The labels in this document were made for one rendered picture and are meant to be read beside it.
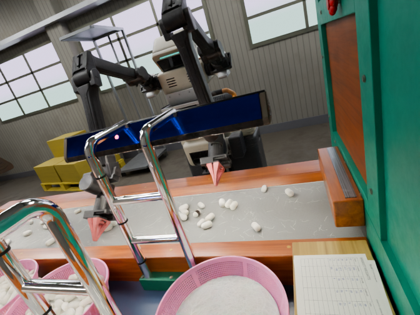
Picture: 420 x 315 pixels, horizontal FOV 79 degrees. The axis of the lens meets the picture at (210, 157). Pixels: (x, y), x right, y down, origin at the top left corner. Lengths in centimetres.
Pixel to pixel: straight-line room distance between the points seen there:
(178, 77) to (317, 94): 262
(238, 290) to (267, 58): 331
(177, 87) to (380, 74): 115
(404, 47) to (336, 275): 40
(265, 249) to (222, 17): 339
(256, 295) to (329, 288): 15
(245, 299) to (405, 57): 51
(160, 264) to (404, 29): 69
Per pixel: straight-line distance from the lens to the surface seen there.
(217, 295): 64
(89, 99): 108
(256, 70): 371
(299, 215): 78
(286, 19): 366
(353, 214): 64
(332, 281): 56
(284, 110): 379
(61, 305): 85
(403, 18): 34
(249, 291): 63
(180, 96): 142
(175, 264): 74
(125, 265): 84
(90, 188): 96
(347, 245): 63
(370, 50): 42
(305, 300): 54
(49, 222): 37
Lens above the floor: 120
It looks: 20 degrees down
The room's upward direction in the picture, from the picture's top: 17 degrees counter-clockwise
